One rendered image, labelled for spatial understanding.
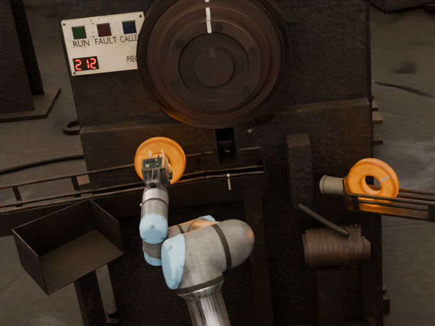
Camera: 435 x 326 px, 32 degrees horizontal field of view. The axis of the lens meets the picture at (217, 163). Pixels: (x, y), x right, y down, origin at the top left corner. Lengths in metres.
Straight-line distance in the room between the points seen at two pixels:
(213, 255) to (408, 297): 1.42
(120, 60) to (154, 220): 0.62
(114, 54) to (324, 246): 0.91
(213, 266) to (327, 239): 0.74
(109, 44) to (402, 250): 1.58
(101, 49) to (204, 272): 0.97
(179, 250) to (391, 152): 2.52
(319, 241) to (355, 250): 0.11
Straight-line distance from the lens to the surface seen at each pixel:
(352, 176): 2.37
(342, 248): 2.44
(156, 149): 2.33
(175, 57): 2.22
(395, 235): 3.43
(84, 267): 2.33
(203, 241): 1.77
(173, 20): 2.25
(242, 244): 1.80
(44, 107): 5.28
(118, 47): 2.46
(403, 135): 4.33
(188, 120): 2.38
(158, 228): 2.06
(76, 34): 2.46
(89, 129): 2.56
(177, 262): 1.75
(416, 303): 3.04
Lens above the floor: 1.84
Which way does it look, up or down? 26 degrees down
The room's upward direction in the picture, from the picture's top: 7 degrees counter-clockwise
